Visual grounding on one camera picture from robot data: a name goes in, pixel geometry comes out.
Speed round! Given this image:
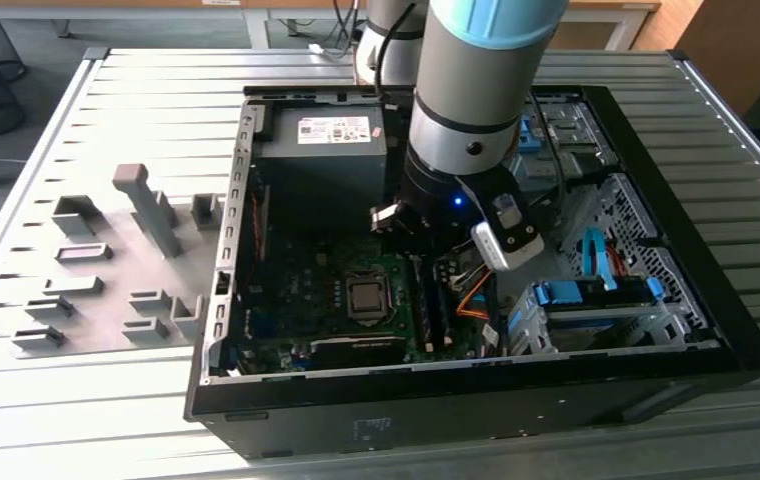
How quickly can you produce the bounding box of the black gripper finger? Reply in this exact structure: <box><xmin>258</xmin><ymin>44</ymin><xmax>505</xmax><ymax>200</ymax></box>
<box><xmin>369</xmin><ymin>201</ymin><xmax>430</xmax><ymax>264</ymax></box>
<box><xmin>428</xmin><ymin>238</ymin><xmax>478</xmax><ymax>266</ymax></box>

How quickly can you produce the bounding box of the blue RAM stick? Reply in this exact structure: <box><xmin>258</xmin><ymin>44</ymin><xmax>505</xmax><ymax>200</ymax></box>
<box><xmin>417</xmin><ymin>257</ymin><xmax>446</xmax><ymax>347</ymax></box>

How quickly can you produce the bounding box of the black RAM slot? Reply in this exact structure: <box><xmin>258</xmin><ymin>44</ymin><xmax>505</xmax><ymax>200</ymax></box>
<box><xmin>404</xmin><ymin>257</ymin><xmax>429</xmax><ymax>354</ymax></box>

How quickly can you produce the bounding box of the black CPU socket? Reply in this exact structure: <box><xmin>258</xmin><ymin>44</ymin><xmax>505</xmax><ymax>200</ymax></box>
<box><xmin>342</xmin><ymin>270</ymin><xmax>397</xmax><ymax>327</ymax></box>

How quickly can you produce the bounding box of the silver CPU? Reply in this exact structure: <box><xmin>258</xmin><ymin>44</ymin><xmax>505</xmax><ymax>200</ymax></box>
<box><xmin>350</xmin><ymin>282</ymin><xmax>385</xmax><ymax>314</ymax></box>

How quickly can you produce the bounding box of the blue plastic disk carrier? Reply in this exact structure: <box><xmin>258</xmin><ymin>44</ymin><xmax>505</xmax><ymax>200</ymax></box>
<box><xmin>517</xmin><ymin>115</ymin><xmax>547</xmax><ymax>152</ymax></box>
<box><xmin>531</xmin><ymin>276</ymin><xmax>665</xmax><ymax>321</ymax></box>

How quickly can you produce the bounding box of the green motherboard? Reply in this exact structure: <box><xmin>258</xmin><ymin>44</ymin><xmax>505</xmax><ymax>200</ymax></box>
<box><xmin>229</xmin><ymin>232</ymin><xmax>488</xmax><ymax>374</ymax></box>

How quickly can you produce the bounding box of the grey power supply unit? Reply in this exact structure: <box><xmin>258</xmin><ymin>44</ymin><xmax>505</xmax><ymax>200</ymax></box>
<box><xmin>250</xmin><ymin>103</ymin><xmax>392</xmax><ymax>244</ymax></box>

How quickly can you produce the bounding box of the black graphics card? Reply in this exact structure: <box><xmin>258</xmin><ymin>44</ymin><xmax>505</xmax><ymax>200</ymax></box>
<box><xmin>305</xmin><ymin>334</ymin><xmax>409</xmax><ymax>371</ymax></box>

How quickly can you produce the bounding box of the black hard disk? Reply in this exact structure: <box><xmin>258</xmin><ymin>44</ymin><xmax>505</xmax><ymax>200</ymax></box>
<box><xmin>579</xmin><ymin>276</ymin><xmax>649</xmax><ymax>307</ymax></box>

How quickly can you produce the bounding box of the grey metal drive cage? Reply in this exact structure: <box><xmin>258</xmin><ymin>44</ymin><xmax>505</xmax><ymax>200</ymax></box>
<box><xmin>505</xmin><ymin>97</ymin><xmax>621</xmax><ymax>211</ymax></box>
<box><xmin>502</xmin><ymin>294</ymin><xmax>721</xmax><ymax>356</ymax></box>

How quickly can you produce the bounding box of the black PC case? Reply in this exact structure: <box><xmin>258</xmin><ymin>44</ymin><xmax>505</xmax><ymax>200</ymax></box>
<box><xmin>182</xmin><ymin>83</ymin><xmax>760</xmax><ymax>461</ymax></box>

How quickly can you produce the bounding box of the grey plastic parts rack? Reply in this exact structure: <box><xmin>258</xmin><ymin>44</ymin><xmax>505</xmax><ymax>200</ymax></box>
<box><xmin>9</xmin><ymin>162</ymin><xmax>229</xmax><ymax>361</ymax></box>

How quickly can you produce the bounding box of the brown wooden cabinet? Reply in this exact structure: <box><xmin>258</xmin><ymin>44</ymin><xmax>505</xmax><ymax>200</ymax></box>
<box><xmin>632</xmin><ymin>0</ymin><xmax>760</xmax><ymax>119</ymax></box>

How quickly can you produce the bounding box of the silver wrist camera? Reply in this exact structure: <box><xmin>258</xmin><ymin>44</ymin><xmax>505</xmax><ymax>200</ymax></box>
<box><xmin>470</xmin><ymin>219</ymin><xmax>547</xmax><ymax>273</ymax></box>

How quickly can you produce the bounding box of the black camera bracket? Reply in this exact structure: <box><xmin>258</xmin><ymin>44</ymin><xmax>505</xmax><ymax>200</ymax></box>
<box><xmin>452</xmin><ymin>167</ymin><xmax>543</xmax><ymax>251</ymax></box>

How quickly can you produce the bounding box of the orange wire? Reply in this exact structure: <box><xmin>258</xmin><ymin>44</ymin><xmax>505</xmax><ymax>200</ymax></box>
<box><xmin>456</xmin><ymin>272</ymin><xmax>496</xmax><ymax>319</ymax></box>

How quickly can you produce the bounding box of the flat blue wire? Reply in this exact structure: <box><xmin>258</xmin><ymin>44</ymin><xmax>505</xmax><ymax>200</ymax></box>
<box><xmin>581</xmin><ymin>227</ymin><xmax>619</xmax><ymax>291</ymax></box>

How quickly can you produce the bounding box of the black camera cable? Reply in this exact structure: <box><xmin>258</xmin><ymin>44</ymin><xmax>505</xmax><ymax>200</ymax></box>
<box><xmin>372</xmin><ymin>0</ymin><xmax>421</xmax><ymax>114</ymax></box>

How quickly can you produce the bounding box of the black cable with white connector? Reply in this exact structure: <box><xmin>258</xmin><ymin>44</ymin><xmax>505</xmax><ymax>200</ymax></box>
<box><xmin>309</xmin><ymin>0</ymin><xmax>372</xmax><ymax>61</ymax></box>

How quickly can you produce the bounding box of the wooden desk with white frame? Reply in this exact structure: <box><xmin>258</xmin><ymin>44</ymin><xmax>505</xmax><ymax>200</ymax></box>
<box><xmin>569</xmin><ymin>0</ymin><xmax>663</xmax><ymax>51</ymax></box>

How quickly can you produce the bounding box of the wooden desk with grey frame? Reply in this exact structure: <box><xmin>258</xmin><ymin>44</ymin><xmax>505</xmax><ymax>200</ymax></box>
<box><xmin>0</xmin><ymin>0</ymin><xmax>368</xmax><ymax>50</ymax></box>

